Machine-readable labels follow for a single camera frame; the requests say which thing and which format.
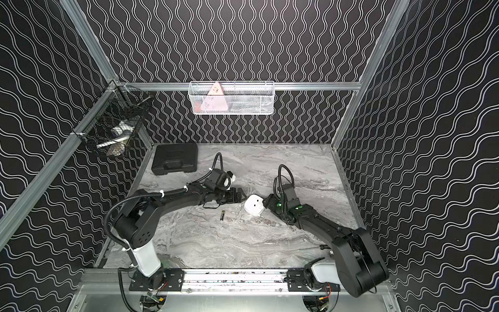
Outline white square alarm clock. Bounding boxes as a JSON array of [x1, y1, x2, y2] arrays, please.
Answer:
[[244, 194, 265, 217]]

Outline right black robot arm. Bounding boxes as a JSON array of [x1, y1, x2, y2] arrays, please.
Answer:
[[262, 194, 389, 298]]

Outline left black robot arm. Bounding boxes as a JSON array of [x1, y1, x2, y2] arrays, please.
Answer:
[[104, 182, 247, 278]]

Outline black plastic tool case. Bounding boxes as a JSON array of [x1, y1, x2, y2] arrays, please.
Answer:
[[151, 142, 198, 176]]

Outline pink triangular card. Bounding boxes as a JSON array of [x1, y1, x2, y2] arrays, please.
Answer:
[[201, 81, 229, 113]]

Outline silver items in black basket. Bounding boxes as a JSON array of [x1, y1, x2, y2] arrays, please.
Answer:
[[96, 121, 135, 157]]

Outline black handled screwdriver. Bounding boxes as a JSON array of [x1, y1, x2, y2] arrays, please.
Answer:
[[292, 244, 331, 252]]

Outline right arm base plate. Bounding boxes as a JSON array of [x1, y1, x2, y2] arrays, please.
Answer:
[[283, 269, 340, 293]]

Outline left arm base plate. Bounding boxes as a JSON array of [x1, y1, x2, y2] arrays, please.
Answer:
[[129, 269, 185, 292]]

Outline white wire wall basket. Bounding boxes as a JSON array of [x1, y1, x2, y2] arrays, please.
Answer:
[[188, 81, 275, 115]]

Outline black wire wall basket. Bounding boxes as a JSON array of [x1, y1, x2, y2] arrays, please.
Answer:
[[75, 83, 153, 158]]

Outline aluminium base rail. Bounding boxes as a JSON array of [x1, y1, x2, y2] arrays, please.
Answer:
[[77, 267, 395, 296]]

